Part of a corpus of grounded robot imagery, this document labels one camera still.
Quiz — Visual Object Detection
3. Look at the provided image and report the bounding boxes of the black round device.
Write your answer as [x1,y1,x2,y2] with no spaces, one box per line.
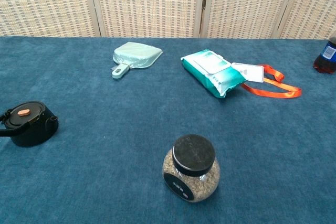
[0,100,59,147]

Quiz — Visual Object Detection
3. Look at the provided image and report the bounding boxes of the teal wet wipes pack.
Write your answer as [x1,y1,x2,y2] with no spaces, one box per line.
[180,49,248,99]

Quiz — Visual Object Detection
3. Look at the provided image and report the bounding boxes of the mint green dustpan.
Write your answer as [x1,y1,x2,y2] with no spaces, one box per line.
[111,41,163,79]

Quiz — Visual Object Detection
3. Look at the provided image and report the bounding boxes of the white badge card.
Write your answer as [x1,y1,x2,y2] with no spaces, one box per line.
[230,62,264,83]

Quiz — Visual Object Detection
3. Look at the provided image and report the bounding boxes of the woven folding screen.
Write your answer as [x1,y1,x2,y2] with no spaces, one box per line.
[0,0,336,39]

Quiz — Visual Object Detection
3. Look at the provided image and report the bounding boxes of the blue table cloth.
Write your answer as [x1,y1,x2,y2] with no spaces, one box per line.
[0,36,336,224]

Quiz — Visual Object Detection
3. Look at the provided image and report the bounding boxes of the cola bottle blue cap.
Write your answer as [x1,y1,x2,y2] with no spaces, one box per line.
[313,31,336,74]

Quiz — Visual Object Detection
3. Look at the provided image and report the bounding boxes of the orange lanyard strap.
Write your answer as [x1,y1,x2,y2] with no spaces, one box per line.
[240,64,302,98]

